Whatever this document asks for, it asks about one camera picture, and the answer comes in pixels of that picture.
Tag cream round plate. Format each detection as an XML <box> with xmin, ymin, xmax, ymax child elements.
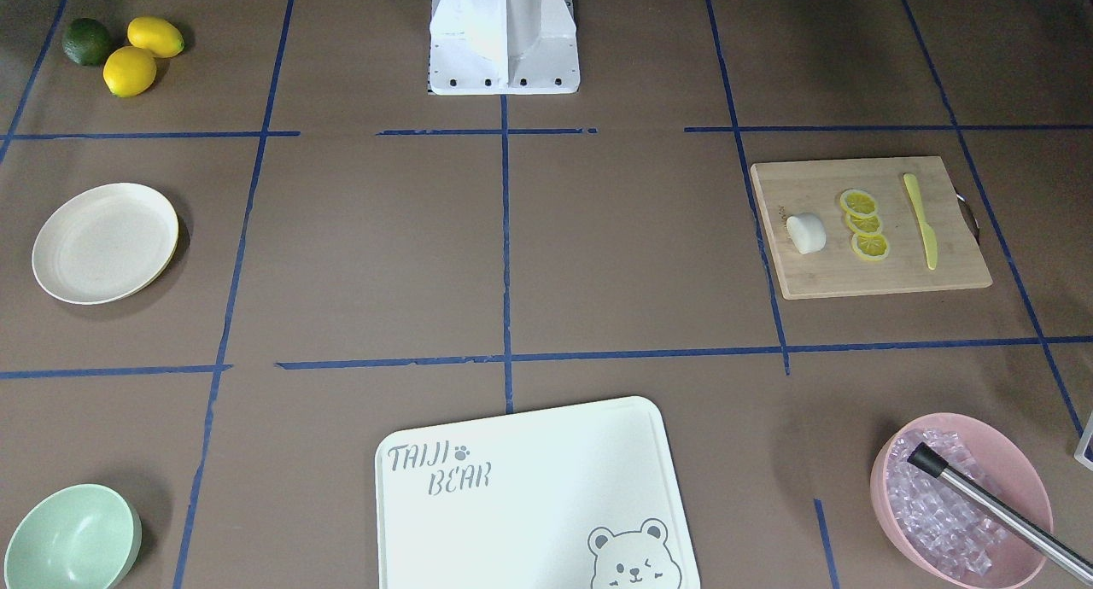
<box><xmin>32</xmin><ymin>182</ymin><xmax>180</xmax><ymax>306</ymax></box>

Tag white bear tray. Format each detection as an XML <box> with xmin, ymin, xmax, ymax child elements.
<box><xmin>375</xmin><ymin>397</ymin><xmax>700</xmax><ymax>588</ymax></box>

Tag bamboo cutting board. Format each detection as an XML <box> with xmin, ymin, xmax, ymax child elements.
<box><xmin>751</xmin><ymin>156</ymin><xmax>992</xmax><ymax>301</ymax></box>

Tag lemon slice top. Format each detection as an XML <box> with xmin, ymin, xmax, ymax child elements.
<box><xmin>839</xmin><ymin>189</ymin><xmax>879</xmax><ymax>219</ymax></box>

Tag lemon slice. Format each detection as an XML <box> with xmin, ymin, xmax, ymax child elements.
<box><xmin>850</xmin><ymin>234</ymin><xmax>890</xmax><ymax>262</ymax></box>
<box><xmin>839</xmin><ymin>189</ymin><xmax>879</xmax><ymax>219</ymax></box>
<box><xmin>844</xmin><ymin>213</ymin><xmax>885</xmax><ymax>236</ymax></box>

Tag lemon slice bottom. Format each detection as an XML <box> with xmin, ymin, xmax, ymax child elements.
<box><xmin>850</xmin><ymin>234</ymin><xmax>890</xmax><ymax>262</ymax></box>

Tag lemon slice middle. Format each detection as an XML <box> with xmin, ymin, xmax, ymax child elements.
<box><xmin>844</xmin><ymin>213</ymin><xmax>885</xmax><ymax>236</ymax></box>

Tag yellow plastic knife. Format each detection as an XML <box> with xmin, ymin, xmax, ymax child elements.
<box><xmin>903</xmin><ymin>172</ymin><xmax>939</xmax><ymax>271</ymax></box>

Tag steel muddler black tip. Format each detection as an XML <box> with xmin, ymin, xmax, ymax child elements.
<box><xmin>907</xmin><ymin>444</ymin><xmax>1092</xmax><ymax>586</ymax></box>

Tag yellow lemon upper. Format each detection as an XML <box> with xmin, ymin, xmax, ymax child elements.
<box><xmin>126</xmin><ymin>15</ymin><xmax>186</xmax><ymax>59</ymax></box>

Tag yellow lemon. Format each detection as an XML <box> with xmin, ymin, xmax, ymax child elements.
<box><xmin>126</xmin><ymin>15</ymin><xmax>186</xmax><ymax>59</ymax></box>
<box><xmin>102</xmin><ymin>47</ymin><xmax>158</xmax><ymax>98</ymax></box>

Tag yellow lemon lower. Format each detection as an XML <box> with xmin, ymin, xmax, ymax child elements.
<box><xmin>102</xmin><ymin>47</ymin><xmax>158</xmax><ymax>98</ymax></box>

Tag pink bowl with ice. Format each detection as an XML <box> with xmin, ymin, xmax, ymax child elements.
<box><xmin>870</xmin><ymin>413</ymin><xmax>1054</xmax><ymax>588</ymax></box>

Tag green lime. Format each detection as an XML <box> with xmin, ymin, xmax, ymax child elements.
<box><xmin>61</xmin><ymin>17</ymin><xmax>114</xmax><ymax>67</ymax></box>

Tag mint green bowl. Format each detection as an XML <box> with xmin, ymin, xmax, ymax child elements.
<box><xmin>3</xmin><ymin>484</ymin><xmax>142</xmax><ymax>588</ymax></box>

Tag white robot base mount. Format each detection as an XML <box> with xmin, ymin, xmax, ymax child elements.
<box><xmin>427</xmin><ymin>0</ymin><xmax>581</xmax><ymax>96</ymax></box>

